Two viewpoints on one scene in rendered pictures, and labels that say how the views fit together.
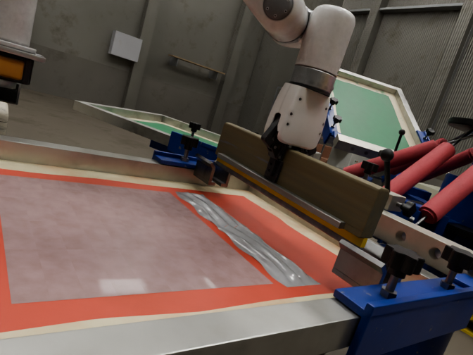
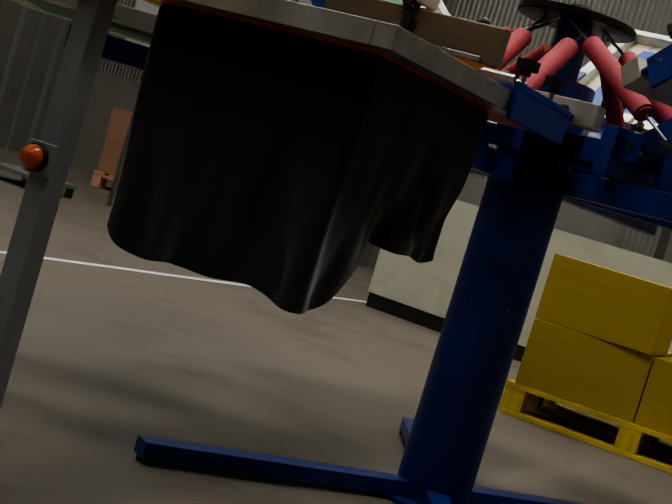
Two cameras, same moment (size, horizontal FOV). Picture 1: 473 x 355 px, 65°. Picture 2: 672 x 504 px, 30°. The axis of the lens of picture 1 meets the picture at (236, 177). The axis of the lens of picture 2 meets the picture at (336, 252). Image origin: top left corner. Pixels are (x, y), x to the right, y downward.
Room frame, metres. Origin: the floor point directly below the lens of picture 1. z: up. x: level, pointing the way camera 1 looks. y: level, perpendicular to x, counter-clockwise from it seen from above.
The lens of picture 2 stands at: (-1.64, 0.95, 0.75)
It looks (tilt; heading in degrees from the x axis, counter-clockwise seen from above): 3 degrees down; 337
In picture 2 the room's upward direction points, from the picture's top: 17 degrees clockwise
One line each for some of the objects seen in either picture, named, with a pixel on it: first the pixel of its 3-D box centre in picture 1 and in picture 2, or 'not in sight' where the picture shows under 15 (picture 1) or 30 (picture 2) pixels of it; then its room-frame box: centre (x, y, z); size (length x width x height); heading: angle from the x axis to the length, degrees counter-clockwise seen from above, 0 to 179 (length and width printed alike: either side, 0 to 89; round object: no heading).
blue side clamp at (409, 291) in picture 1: (412, 308); (530, 112); (0.47, -0.28, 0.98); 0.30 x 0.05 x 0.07; 128
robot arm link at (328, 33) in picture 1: (305, 36); not in sight; (0.68, -0.04, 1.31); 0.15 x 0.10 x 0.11; 75
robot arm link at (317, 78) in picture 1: (314, 81); not in sight; (0.67, -0.08, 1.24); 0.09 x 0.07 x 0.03; 128
